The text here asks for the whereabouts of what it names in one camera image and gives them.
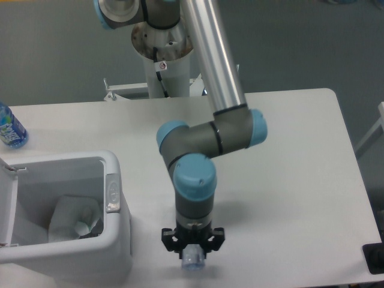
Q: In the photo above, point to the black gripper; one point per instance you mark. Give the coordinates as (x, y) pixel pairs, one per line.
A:
(175, 240)

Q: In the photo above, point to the crushed clear plastic bottle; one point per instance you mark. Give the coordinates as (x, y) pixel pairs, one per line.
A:
(193, 258)

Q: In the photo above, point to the white plastic wrapper bag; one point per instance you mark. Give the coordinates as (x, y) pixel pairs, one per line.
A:
(75, 218)

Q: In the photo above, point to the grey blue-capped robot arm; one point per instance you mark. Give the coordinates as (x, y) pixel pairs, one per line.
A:
(188, 151)

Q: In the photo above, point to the white trash can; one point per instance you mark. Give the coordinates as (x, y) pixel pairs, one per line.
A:
(30, 190)

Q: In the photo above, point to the black clamp at table edge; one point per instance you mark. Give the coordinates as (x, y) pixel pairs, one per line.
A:
(374, 257)

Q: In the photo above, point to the blue labelled water bottle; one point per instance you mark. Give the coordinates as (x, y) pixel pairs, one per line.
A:
(13, 133)

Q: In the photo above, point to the white pedestal foot bracket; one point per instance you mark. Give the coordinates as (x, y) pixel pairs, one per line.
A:
(138, 91)

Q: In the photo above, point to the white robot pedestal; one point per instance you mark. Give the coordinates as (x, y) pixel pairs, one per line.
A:
(166, 58)

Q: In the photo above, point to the white frame at right edge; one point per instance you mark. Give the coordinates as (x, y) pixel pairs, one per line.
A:
(371, 136)

